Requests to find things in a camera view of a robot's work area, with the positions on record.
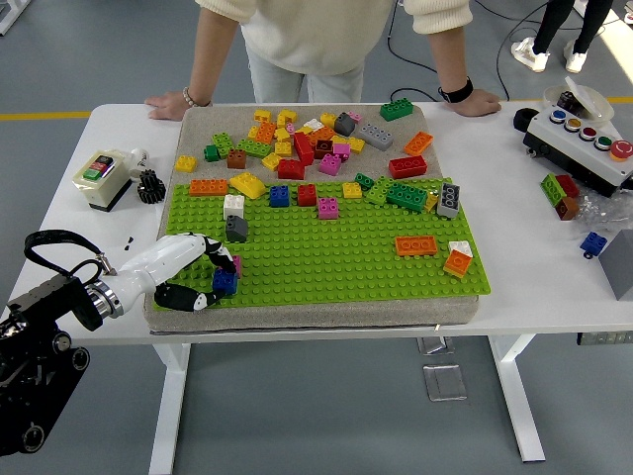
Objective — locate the dark red brick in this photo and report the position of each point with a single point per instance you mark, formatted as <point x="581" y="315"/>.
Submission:
<point x="324" y="148"/>

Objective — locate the person's left hand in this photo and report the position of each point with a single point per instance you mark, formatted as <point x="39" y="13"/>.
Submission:
<point x="477" y="105"/>

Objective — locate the white furniture base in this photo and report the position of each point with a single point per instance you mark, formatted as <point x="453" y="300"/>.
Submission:
<point x="10" y="20"/>

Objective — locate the yellow square brick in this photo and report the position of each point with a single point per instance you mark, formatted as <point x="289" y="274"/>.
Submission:
<point x="352" y="190"/>

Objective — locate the green studded baseplate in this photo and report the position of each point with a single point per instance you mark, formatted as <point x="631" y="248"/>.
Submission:
<point x="346" y="277"/>

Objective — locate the beige switch box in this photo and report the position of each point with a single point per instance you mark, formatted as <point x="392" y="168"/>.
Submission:
<point x="101" y="170"/>

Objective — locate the small dark green brick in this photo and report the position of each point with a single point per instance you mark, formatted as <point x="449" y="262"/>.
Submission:
<point x="364" y="181"/>
<point x="211" y="153"/>

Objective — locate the clear round container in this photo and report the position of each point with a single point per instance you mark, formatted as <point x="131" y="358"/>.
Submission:
<point x="591" y="101"/>

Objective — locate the light green long brick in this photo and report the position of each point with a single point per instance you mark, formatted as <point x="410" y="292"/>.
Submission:
<point x="253" y="148"/>

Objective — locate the orange long brick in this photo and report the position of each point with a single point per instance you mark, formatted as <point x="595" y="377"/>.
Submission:
<point x="208" y="187"/>

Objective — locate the red long brick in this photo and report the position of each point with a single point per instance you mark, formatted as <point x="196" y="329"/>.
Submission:
<point x="407" y="167"/>

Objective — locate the dark grey slope brick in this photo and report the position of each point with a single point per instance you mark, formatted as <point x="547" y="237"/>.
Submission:
<point x="343" y="124"/>
<point x="236" y="229"/>

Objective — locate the person's right forearm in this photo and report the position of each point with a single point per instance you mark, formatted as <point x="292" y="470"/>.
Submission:
<point x="210" y="54"/>

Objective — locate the dark small part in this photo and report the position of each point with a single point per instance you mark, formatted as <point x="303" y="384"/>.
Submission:
<point x="568" y="101"/>

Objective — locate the brown square brick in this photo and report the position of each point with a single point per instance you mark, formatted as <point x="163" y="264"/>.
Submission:
<point x="236" y="159"/>

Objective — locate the grey long brick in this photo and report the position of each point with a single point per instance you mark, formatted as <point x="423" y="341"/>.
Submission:
<point x="376" y="136"/>
<point x="448" y="201"/>

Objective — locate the red tall brick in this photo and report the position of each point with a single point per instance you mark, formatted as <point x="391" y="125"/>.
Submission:
<point x="303" y="148"/>

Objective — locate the orange and yellow brick stack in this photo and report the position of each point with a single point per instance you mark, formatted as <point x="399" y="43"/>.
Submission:
<point x="456" y="263"/>

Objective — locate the small black screws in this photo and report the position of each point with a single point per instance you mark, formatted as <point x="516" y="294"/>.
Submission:
<point x="128" y="242"/>

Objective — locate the yellow angled brick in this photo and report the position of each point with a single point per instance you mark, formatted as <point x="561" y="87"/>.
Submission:
<point x="286" y="116"/>

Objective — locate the person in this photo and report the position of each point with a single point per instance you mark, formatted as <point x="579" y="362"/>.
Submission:
<point x="316" y="39"/>
<point x="549" y="25"/>

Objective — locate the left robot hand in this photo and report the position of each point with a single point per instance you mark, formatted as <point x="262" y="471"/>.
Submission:
<point x="163" y="257"/>

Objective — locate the grey-brown foam mat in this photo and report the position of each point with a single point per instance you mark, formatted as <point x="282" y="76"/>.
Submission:
<point x="306" y="319"/>

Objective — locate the person's right hand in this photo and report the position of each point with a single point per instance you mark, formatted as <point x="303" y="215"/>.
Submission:
<point x="168" y="105"/>

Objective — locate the orange flat brick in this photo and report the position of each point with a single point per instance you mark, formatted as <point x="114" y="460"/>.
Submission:
<point x="416" y="246"/>

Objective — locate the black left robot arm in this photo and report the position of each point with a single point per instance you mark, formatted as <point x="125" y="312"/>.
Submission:
<point x="54" y="302"/>

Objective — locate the dark green long brick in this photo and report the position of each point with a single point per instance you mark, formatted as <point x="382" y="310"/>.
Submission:
<point x="406" y="197"/>

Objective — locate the pink square brick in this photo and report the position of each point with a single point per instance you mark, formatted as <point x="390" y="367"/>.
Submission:
<point x="330" y="164"/>
<point x="238" y="264"/>
<point x="328" y="208"/>

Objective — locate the black wristwatch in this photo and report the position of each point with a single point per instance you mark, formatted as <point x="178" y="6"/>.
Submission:
<point x="456" y="92"/>

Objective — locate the red square brick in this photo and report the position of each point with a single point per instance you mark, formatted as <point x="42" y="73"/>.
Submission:
<point x="307" y="195"/>

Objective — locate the grey box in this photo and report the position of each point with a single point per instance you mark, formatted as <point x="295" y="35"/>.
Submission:
<point x="620" y="269"/>

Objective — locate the black gear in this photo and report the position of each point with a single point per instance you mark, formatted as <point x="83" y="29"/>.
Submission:
<point x="151" y="187"/>

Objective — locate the white table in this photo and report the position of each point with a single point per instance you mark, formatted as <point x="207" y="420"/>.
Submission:
<point x="534" y="277"/>

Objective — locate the table control panel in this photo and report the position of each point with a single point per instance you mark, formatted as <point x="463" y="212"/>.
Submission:
<point x="603" y="339"/>

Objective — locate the person's left forearm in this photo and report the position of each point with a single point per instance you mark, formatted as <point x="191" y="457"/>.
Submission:
<point x="447" y="54"/>

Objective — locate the clear floor plate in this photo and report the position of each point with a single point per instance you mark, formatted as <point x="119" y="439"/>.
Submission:
<point x="445" y="382"/>
<point x="435" y="345"/>

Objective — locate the yellow curved brick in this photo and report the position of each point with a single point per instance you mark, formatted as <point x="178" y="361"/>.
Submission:
<point x="247" y="184"/>

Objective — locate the white square brick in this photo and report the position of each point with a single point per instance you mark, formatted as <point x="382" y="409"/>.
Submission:
<point x="234" y="205"/>

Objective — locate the clear plastic bag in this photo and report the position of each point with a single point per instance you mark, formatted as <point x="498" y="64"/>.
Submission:
<point x="601" y="213"/>

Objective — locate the white push-button control box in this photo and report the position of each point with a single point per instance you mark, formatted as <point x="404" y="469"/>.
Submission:
<point x="569" y="143"/>

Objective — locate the small pink brick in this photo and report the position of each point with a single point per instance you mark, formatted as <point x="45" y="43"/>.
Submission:
<point x="355" y="117"/>
<point x="290" y="128"/>

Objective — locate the blue square brick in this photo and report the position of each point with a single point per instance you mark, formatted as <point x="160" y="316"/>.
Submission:
<point x="225" y="283"/>
<point x="280" y="196"/>

